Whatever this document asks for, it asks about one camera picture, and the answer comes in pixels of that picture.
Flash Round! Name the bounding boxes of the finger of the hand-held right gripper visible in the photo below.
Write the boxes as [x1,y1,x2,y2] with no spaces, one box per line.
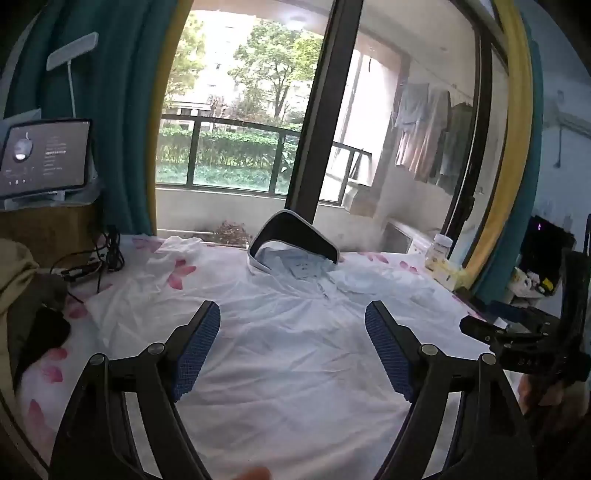
[459,316,509,344]

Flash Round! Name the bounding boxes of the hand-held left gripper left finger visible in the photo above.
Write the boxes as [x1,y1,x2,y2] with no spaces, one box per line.
[48,300,221,480]

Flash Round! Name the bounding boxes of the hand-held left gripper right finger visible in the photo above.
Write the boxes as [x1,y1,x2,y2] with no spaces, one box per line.
[365,300,539,480]

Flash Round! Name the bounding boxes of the white shirt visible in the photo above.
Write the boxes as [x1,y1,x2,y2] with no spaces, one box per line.
[85,210,467,480]

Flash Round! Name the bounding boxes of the person's right forearm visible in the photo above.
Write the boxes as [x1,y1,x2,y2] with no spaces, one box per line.
[522,381,591,480]

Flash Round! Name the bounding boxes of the person's right hand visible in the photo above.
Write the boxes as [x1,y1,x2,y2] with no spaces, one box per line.
[517,374,555,418]

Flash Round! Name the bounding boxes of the person's left hand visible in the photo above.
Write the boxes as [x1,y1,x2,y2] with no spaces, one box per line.
[231,466,273,480]

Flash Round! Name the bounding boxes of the yellow tissue box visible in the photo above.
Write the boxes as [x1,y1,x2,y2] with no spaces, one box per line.
[427,265,467,291]

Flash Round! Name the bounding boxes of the black monitor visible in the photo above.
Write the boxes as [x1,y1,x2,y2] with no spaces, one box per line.
[519,215,578,296]

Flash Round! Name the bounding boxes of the white-lid jar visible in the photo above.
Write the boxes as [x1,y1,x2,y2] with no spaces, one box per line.
[425,233,453,273]

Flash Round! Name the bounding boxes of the white appliance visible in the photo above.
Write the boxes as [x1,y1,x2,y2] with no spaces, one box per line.
[379,219,444,254]

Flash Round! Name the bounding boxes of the brown dried plant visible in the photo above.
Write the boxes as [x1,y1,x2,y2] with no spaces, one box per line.
[212,220,252,247]

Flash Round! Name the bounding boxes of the teal curtain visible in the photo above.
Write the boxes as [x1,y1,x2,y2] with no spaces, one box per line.
[0,0,181,236]
[473,28,546,301]

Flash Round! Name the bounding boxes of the floral tablecloth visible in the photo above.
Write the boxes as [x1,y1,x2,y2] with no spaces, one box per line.
[14,233,522,480]

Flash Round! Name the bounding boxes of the cardboard box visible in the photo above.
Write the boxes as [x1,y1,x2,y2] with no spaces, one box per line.
[344,180,384,217]

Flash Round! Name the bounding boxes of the dark cloth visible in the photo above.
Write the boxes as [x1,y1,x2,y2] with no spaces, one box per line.
[14,305,72,370]

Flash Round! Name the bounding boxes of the dark green hanging garment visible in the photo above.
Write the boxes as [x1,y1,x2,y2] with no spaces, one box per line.
[436,102,475,195]

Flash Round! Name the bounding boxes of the pale pink hanging garment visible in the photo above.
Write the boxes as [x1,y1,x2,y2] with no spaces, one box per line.
[396,88,452,183]

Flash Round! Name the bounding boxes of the wooden cabinet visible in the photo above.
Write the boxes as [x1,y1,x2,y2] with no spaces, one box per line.
[0,203,102,268]

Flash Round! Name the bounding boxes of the yellow curtain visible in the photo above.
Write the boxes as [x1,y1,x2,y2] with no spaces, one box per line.
[462,0,536,278]
[148,0,195,232]

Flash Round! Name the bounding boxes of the olive jacket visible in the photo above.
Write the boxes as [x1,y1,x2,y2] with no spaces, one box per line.
[0,240,70,393]

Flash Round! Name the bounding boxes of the balcony railing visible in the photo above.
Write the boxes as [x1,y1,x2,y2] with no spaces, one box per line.
[157,115,375,204]

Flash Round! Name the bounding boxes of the grey tablet stand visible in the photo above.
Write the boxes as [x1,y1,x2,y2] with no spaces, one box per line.
[0,185,100,210]

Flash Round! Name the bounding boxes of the light blue hanging garment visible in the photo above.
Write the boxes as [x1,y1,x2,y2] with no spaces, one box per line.
[392,83,431,136]

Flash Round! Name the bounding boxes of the grey tablet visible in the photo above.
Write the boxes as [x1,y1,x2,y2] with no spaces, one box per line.
[0,119,93,199]

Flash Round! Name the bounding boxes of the black window pillar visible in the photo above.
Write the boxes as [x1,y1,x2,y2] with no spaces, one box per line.
[284,0,365,222]

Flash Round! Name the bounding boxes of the white desk lamp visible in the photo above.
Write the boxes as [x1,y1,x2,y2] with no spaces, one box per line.
[46,31,100,121]

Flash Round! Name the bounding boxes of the black sliding door frame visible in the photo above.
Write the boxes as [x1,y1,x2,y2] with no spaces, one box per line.
[441,28,509,273]

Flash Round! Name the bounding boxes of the black cables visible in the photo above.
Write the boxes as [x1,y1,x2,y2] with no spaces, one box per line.
[48,226,125,305]

